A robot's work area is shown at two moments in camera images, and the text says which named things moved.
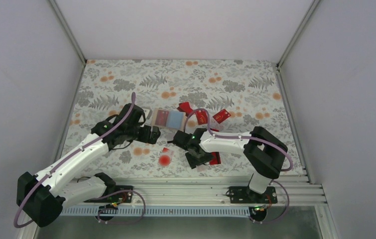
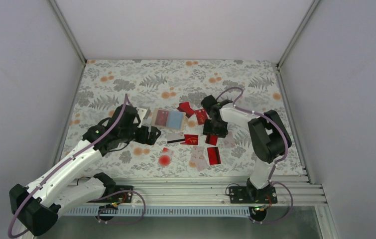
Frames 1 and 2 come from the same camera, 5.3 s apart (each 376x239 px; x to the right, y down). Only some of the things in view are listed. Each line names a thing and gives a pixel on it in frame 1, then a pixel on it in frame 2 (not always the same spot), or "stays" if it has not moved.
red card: [162, 118] stays
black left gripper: [152, 140] stays
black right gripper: [192, 163] to [207, 130]
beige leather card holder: [169, 118] stays
